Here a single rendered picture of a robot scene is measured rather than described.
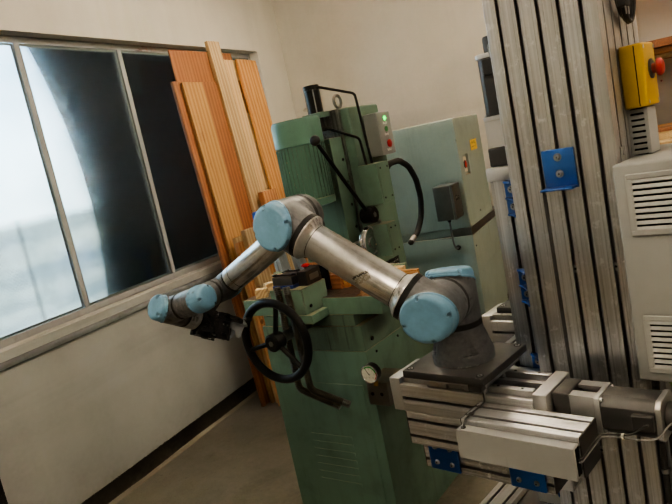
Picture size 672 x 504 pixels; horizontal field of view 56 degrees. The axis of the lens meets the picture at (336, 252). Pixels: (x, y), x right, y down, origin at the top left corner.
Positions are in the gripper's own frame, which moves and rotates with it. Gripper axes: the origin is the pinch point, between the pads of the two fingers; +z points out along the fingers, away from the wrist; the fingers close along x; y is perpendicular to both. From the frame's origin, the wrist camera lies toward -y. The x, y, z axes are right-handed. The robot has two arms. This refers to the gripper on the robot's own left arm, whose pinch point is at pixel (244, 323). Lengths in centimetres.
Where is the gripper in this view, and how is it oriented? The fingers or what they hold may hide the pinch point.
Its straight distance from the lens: 205.3
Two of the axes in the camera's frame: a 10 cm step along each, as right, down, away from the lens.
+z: 5.9, 2.8, 7.6
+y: -0.9, 9.6, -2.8
